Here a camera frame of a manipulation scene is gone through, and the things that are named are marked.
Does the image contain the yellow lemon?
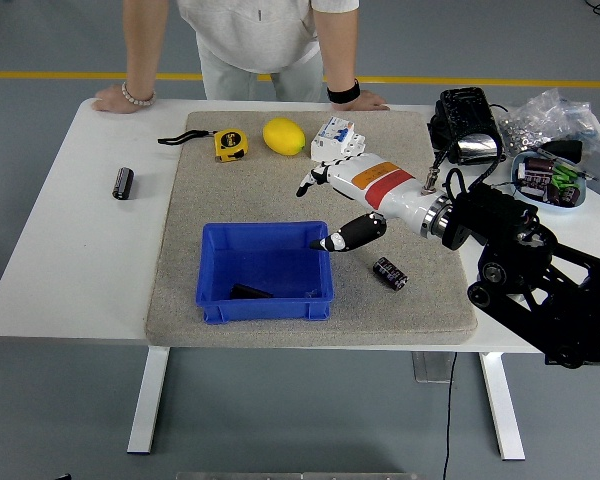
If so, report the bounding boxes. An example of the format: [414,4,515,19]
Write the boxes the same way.
[262,117,307,158]

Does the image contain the person's right hand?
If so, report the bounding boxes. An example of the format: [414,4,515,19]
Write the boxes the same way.
[90,83,142,115]

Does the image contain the black wrist band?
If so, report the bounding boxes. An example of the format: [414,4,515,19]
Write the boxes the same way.
[326,78,362,105]

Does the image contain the brown capacitor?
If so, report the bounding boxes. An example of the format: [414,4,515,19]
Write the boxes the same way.
[523,155,555,175]

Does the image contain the grey-brown table mat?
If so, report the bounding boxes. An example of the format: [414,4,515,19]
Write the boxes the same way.
[144,110,480,347]

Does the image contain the small black block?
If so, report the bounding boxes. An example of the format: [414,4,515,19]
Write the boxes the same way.
[537,139,584,164]

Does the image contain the dark brown cylindrical battery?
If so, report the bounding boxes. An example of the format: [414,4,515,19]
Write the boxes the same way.
[111,167,134,202]

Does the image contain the white circuit breaker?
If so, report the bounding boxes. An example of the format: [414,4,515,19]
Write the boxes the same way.
[309,115,367,164]

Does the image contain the grey under-table control box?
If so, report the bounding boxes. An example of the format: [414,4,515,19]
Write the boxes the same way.
[412,352,455,384]

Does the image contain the light blue shallow bowl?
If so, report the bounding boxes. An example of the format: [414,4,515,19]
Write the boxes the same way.
[509,150,589,214]

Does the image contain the black wrapped power pack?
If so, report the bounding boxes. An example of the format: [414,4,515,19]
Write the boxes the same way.
[427,86,507,166]

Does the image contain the person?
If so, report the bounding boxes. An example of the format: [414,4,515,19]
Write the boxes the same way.
[90,0,391,115]

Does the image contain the blue plastic box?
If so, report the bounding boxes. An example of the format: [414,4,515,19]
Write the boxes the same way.
[194,221,335,325]

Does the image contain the striped electronic component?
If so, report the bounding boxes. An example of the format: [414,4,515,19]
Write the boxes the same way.
[519,172,551,199]

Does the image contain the black hanging power cable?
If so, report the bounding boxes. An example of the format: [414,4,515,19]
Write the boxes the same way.
[440,353,459,480]

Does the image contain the black pen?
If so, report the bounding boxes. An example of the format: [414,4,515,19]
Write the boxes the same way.
[537,147,599,182]

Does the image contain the dark battery with white print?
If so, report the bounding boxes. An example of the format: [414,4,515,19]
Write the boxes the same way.
[372,257,409,292]

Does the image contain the plain dark cylindrical battery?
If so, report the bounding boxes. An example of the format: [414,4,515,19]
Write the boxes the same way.
[229,283,275,300]

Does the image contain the clear bag of screws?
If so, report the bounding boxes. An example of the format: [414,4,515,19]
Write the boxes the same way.
[494,88,600,154]

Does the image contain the white bead bracelet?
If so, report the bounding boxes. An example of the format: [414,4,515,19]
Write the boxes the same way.
[121,81,157,107]

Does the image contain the white table leg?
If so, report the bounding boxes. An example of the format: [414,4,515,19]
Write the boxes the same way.
[479,352,526,461]
[126,345,171,455]

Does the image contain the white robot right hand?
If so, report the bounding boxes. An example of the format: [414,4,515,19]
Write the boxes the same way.
[295,152,449,253]

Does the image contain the person's left hand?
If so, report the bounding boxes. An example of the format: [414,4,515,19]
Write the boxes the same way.
[333,90,391,112]

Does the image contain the yellow tape measure with strap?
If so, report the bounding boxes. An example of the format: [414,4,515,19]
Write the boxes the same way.
[157,128,250,164]

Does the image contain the green plastic connectors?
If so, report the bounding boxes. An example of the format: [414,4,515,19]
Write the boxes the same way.
[549,165,580,190]

